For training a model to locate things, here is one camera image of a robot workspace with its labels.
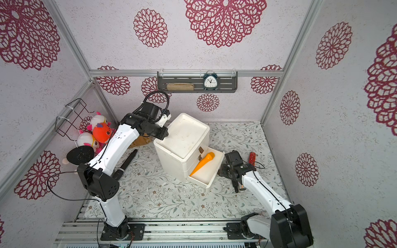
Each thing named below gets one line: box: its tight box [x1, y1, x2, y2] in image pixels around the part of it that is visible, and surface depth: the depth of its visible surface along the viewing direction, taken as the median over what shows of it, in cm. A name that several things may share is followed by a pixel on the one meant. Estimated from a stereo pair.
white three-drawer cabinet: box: [153, 112, 210, 182], surface depth 82 cm
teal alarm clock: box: [203, 70, 219, 91], surface depth 92 cm
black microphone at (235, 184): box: [231, 178, 239, 194], surface depth 89 cm
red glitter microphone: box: [248, 151, 257, 166], surface depth 100 cm
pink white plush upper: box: [86, 111, 108, 131], surface depth 97 cm
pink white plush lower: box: [77, 131, 109, 158], surface depth 87 cm
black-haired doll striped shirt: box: [66, 145, 95, 165], surface depth 77 cm
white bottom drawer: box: [187, 145, 225, 189], surface depth 94 cm
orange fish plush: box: [92, 121, 113, 144], surface depth 91 cm
